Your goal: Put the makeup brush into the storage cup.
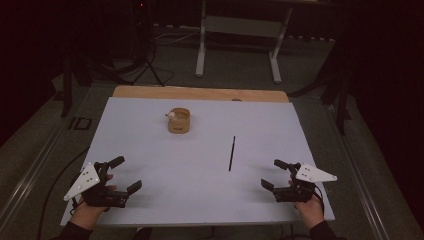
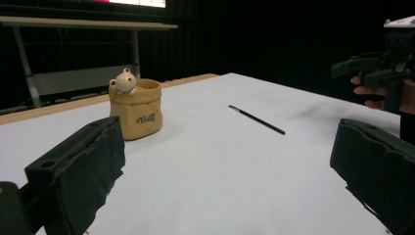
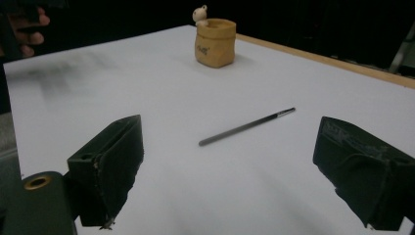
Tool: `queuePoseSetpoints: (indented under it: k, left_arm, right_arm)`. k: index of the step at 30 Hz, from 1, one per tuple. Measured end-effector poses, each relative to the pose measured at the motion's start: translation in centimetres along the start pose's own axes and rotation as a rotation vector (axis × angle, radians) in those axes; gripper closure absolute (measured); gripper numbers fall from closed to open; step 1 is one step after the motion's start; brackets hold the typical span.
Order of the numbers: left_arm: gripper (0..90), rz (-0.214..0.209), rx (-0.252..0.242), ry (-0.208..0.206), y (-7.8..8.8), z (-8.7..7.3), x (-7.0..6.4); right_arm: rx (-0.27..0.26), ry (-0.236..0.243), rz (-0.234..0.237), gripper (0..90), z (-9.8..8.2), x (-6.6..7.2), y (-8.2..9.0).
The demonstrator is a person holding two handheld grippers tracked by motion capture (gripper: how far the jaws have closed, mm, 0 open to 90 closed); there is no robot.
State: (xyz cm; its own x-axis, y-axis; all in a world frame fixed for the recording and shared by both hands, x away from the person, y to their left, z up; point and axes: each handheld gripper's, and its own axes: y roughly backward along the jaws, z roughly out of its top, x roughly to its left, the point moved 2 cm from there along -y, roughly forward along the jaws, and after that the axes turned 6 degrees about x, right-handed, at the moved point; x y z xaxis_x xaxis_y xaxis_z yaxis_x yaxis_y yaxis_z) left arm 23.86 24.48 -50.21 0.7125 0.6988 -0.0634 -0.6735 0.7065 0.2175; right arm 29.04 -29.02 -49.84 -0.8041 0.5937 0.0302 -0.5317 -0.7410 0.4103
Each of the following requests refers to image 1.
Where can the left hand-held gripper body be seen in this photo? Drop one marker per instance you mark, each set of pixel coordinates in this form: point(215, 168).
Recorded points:
point(90, 181)

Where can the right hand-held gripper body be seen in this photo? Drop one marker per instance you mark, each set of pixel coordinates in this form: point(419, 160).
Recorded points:
point(296, 194)

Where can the black pen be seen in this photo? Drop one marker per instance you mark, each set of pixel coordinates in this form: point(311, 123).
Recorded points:
point(232, 153)

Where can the round bamboo pen holder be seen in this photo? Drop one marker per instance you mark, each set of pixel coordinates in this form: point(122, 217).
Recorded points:
point(179, 125)

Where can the person's right hand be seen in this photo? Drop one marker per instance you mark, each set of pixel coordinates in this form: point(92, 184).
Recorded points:
point(312, 213)

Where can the person's left hand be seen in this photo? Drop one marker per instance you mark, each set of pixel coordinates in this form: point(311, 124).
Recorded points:
point(86, 215)

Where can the black square floor plate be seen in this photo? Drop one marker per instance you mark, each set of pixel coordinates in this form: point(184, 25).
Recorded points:
point(80, 123)

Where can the white table board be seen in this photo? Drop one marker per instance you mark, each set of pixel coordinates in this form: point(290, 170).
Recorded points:
point(200, 186)

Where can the black metal stand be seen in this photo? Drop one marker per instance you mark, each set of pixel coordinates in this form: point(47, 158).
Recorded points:
point(67, 86)
point(341, 100)

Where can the wooden table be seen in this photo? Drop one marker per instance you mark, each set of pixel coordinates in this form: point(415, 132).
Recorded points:
point(200, 93)

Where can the black tripod stand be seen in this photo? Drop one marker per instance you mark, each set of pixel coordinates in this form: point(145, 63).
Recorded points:
point(148, 50)

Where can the white metal stand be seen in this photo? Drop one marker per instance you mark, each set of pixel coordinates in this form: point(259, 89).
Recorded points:
point(201, 50)

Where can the metal floor rail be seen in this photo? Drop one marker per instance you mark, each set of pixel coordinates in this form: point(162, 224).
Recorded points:
point(30, 173)
point(360, 173)

